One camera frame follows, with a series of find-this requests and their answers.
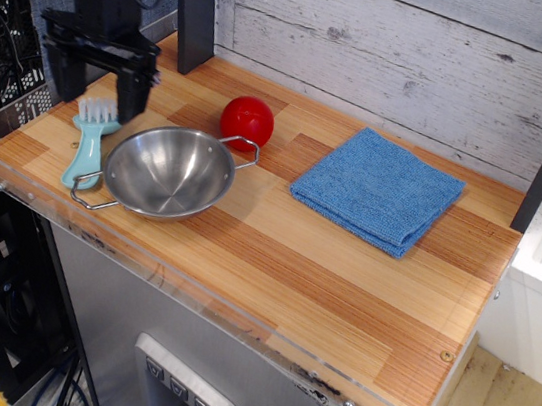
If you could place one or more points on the folded blue cloth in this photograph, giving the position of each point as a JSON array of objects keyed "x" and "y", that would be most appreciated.
[{"x": 378, "y": 191}]

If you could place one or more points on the stainless steel toy fridge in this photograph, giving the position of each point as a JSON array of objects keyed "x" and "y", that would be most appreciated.
[{"x": 113, "y": 306}]

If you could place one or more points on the black plastic crate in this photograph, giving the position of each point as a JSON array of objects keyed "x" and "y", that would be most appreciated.
[{"x": 21, "y": 68}]

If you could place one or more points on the dark grey left post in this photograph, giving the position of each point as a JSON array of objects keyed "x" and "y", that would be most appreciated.
[{"x": 196, "y": 25}]

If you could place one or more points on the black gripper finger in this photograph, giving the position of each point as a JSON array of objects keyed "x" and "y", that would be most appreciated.
[
  {"x": 68, "y": 70},
  {"x": 133, "y": 90}
]

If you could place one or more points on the light blue scrub brush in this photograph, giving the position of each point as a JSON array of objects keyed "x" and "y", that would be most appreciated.
[{"x": 96, "y": 118}]

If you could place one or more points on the stainless steel two-handled bowl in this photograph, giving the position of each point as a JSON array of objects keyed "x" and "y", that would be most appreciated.
[{"x": 170, "y": 173}]

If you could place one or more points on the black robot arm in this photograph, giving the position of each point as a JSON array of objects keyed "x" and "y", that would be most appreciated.
[{"x": 104, "y": 34}]

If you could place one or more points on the red ball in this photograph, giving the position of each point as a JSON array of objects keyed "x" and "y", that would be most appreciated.
[{"x": 249, "y": 117}]

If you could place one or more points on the grey dispenser button panel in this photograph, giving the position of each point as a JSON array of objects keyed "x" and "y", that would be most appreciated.
[{"x": 168, "y": 381}]

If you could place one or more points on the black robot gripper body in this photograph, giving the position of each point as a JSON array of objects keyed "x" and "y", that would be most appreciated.
[{"x": 104, "y": 34}]

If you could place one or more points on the clear acrylic table guard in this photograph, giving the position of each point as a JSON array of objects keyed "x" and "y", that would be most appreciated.
[{"x": 332, "y": 312}]

